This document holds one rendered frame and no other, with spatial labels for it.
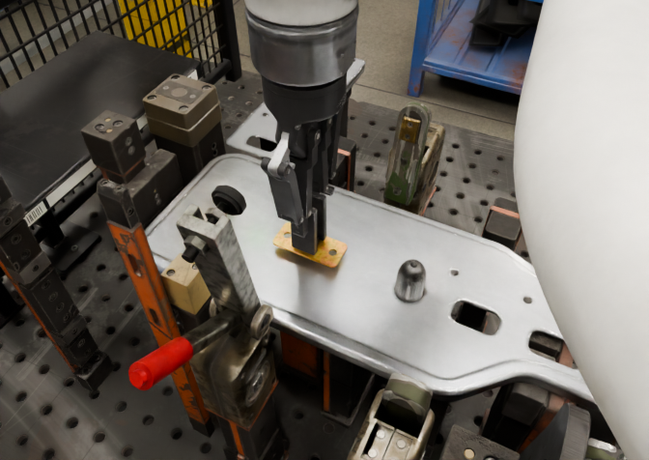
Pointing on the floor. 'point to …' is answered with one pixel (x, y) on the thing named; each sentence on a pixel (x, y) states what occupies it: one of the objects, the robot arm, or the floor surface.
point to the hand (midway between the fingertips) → (308, 221)
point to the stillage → (474, 37)
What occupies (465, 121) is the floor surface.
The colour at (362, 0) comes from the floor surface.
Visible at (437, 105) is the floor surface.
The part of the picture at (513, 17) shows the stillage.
